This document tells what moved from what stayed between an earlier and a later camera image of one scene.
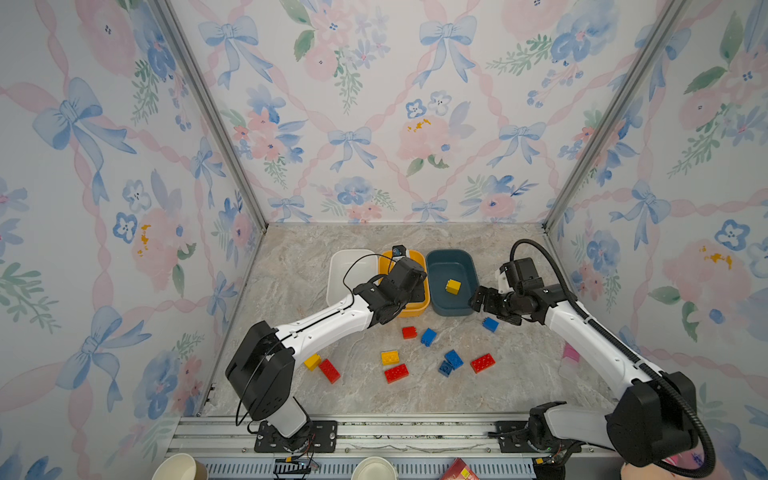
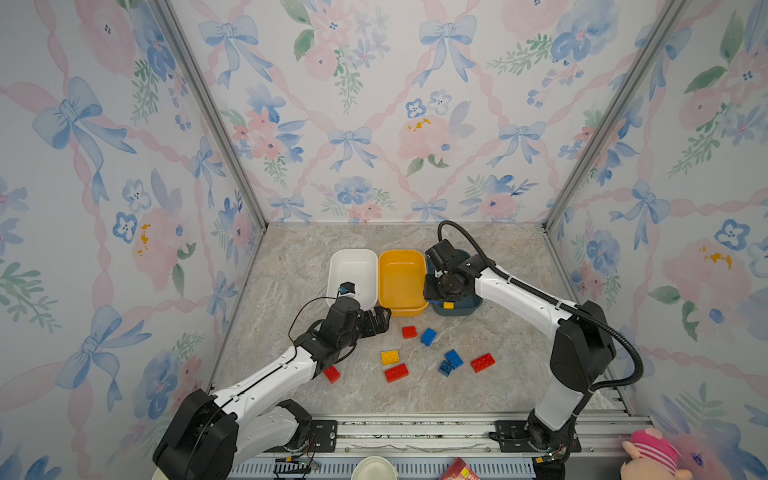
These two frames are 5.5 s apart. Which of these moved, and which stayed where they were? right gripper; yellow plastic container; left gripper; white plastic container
Moved: right gripper; left gripper
Stayed: white plastic container; yellow plastic container
